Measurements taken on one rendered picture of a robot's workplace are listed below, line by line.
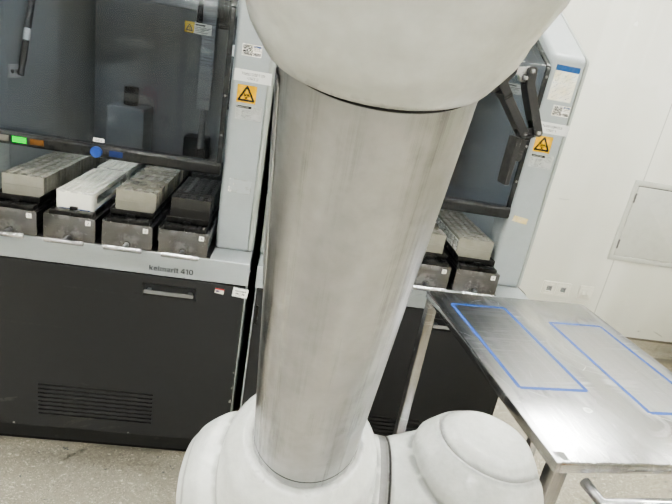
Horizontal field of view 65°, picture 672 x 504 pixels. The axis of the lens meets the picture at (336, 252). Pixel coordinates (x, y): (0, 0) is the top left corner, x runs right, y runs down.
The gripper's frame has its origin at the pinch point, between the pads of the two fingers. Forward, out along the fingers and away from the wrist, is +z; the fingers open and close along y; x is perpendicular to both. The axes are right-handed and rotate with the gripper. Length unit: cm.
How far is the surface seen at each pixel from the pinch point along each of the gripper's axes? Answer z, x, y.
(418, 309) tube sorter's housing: 54, 66, 20
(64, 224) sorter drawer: 41, 66, -82
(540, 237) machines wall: 58, 186, 116
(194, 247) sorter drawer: 43, 66, -47
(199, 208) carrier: 34, 74, -48
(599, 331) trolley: 38, 32, 54
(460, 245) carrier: 34, 74, 31
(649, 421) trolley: 38, -3, 44
